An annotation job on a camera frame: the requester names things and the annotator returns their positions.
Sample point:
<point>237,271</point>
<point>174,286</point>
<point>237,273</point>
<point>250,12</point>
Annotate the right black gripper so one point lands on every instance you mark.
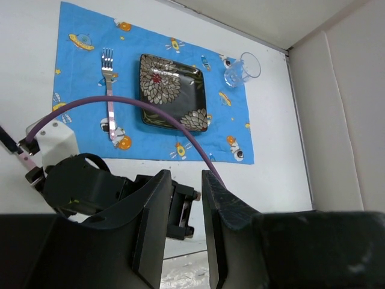
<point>84,184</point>

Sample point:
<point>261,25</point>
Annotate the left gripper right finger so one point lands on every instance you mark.
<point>309,249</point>

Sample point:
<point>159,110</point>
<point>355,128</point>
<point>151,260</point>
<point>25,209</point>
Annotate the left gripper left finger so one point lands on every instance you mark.
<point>121,247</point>

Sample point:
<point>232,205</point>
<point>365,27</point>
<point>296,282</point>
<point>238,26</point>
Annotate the pink-handled knife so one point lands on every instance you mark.
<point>14,149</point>

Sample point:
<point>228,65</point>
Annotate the pink-handled fork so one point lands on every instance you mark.
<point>107,73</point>

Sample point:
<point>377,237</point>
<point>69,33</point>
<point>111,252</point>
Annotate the blue space-print cloth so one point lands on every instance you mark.
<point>141,134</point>

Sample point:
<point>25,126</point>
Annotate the black floral square plate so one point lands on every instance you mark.
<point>175,88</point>

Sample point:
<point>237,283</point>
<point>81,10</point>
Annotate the clear plastic cup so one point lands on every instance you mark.
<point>246,68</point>

